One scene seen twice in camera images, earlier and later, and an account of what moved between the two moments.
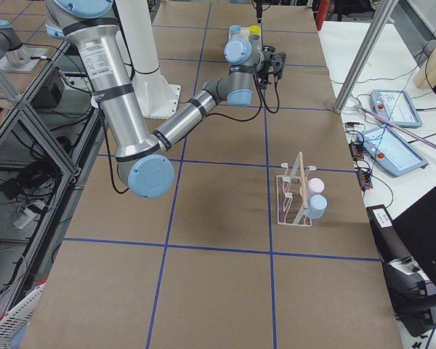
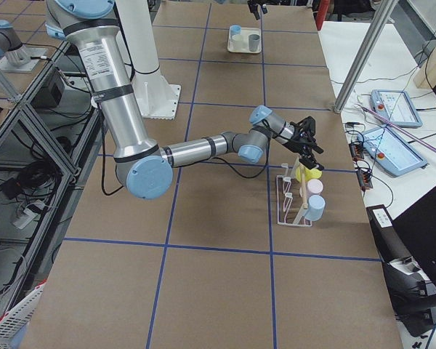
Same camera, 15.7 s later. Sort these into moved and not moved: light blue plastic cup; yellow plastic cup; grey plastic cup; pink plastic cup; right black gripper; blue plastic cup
Moved: yellow plastic cup; right black gripper
Not moved: light blue plastic cup; pink plastic cup; blue plastic cup; grey plastic cup
